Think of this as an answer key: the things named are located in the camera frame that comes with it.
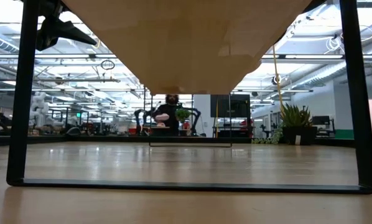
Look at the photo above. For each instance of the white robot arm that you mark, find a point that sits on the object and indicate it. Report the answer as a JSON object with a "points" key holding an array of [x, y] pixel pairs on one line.
{"points": [[40, 105]]}

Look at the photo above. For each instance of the potted green succulent plant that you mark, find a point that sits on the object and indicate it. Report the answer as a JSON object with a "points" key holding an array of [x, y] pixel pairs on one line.
{"points": [[298, 135]]}

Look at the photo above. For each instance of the large black wall screen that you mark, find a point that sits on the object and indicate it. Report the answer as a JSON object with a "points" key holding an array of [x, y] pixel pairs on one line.
{"points": [[235, 105]]}

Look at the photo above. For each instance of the small leafy green plant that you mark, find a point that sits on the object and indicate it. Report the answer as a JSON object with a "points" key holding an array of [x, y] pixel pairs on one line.
{"points": [[183, 114]]}

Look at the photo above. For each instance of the wooden shelf with black frame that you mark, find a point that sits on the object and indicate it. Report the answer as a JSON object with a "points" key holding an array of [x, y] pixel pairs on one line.
{"points": [[189, 46]]}

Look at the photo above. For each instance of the black desk monitor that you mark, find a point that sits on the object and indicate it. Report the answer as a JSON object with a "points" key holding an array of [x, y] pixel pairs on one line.
{"points": [[321, 120]]}

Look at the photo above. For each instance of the black aluminium rig frame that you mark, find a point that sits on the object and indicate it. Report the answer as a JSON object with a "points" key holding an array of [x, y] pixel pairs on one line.
{"points": [[111, 139]]}

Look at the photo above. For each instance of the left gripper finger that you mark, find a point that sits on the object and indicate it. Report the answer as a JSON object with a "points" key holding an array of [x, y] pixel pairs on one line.
{"points": [[58, 29]]}

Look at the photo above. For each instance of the green panel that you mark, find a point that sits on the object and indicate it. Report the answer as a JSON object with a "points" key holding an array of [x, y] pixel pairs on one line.
{"points": [[344, 134]]}

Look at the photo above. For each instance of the person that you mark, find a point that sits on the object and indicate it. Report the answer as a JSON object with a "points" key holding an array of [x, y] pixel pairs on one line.
{"points": [[170, 110]]}

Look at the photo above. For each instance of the pale green vine sprig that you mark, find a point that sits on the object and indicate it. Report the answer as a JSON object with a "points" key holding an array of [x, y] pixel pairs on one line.
{"points": [[268, 140]]}

